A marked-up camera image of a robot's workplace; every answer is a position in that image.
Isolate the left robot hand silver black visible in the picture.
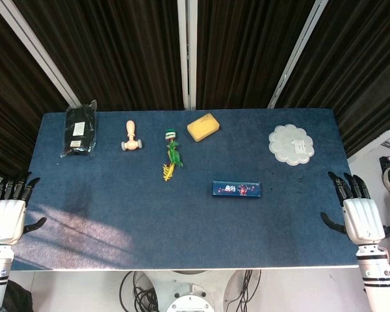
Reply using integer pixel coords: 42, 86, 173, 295
0, 172, 48, 245

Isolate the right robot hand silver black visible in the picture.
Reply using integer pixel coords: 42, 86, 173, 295
320, 171, 387, 246

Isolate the blue glasses case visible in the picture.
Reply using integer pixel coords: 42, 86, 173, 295
211, 179, 263, 198

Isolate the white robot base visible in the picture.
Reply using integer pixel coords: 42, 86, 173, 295
131, 269, 259, 312

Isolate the clear flower-shaped plastic box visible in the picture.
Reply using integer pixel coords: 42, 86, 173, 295
268, 123, 317, 166

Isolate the blue carpet table cover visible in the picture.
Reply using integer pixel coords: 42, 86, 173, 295
11, 109, 360, 271

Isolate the black garment in plastic bag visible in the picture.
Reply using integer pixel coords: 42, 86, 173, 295
59, 99, 98, 159

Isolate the wooden roller massager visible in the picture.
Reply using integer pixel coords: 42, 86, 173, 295
120, 120, 144, 152

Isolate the green yellow feather toy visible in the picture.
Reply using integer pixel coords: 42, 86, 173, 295
161, 129, 185, 183

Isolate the yellow sponge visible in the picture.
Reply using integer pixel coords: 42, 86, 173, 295
186, 112, 222, 143

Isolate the black pleated curtain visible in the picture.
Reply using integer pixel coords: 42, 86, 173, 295
0, 0, 390, 183

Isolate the black cable bundle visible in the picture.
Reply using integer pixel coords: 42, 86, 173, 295
232, 269, 263, 312
119, 270, 160, 312

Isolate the white frame post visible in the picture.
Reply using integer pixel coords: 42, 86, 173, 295
0, 0, 83, 109
266, 0, 330, 110
177, 0, 199, 110

